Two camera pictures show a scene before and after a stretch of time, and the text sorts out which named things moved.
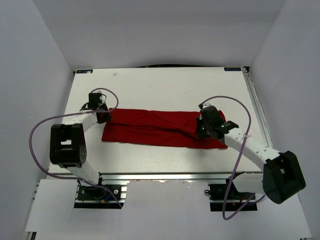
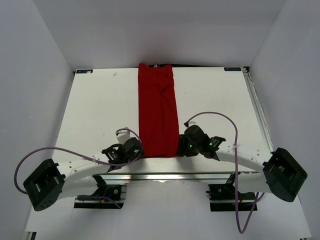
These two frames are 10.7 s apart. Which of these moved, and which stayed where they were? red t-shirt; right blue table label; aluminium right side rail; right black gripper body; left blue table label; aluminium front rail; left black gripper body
Moved: red t-shirt; left black gripper body; right black gripper body
Stayed: right blue table label; aluminium right side rail; aluminium front rail; left blue table label
